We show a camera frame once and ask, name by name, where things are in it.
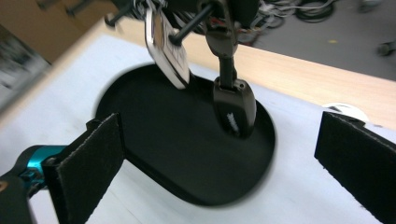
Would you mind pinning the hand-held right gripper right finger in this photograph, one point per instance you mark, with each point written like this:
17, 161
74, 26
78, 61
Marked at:
361, 161

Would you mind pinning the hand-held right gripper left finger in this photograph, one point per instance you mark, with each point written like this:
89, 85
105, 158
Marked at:
84, 168

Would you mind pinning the black key rack with tray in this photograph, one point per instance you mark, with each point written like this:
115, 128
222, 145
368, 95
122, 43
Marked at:
174, 149

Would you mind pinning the black car key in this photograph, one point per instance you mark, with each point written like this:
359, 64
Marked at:
235, 109

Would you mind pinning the white round object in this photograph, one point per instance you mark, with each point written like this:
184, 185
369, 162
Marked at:
345, 108

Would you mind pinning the brown wooden furniture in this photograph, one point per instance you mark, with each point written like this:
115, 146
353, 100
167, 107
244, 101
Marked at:
40, 28

